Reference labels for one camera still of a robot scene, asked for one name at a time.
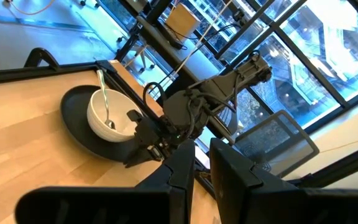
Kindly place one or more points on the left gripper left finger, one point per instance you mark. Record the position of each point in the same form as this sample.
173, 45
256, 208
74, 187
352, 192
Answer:
104, 205

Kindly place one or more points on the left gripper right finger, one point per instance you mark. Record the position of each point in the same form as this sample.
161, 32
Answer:
259, 199

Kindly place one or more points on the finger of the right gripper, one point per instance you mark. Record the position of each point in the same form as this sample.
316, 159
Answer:
145, 157
135, 116

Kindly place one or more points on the silver metal spoon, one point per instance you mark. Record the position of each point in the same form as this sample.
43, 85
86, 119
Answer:
105, 99

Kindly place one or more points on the white ceramic bowl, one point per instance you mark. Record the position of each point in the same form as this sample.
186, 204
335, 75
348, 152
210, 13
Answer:
98, 118

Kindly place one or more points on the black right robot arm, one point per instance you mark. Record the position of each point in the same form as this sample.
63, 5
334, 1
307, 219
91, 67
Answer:
222, 84

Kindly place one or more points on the black round plate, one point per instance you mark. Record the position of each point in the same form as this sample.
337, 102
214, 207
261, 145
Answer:
76, 124

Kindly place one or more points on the black desk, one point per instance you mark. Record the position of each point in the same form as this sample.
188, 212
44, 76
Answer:
166, 53

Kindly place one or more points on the black rig crossbar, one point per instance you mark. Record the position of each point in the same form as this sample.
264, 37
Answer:
337, 165

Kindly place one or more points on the black power adapter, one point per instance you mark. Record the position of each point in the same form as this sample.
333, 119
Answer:
174, 40

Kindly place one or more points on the brown cardboard box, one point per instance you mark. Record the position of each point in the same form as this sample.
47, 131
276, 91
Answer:
182, 18

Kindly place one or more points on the black window frame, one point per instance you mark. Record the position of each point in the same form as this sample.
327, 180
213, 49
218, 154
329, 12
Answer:
309, 62

